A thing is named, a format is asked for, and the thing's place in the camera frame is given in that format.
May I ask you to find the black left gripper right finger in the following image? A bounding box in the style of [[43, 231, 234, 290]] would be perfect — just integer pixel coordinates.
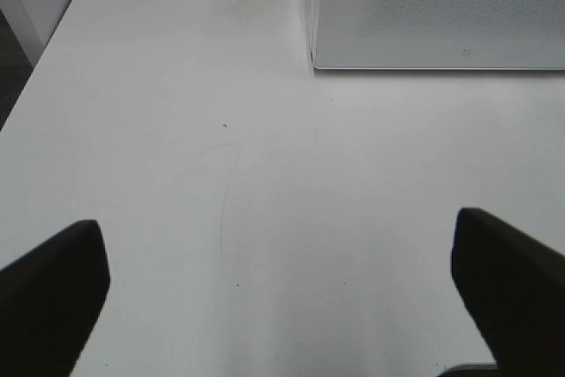
[[450, 207, 564, 376]]

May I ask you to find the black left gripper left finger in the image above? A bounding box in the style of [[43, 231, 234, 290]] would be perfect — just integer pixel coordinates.
[[1, 220, 110, 376]]

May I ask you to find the white microwave door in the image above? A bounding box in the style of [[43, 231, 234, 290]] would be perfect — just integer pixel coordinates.
[[308, 0, 564, 70]]

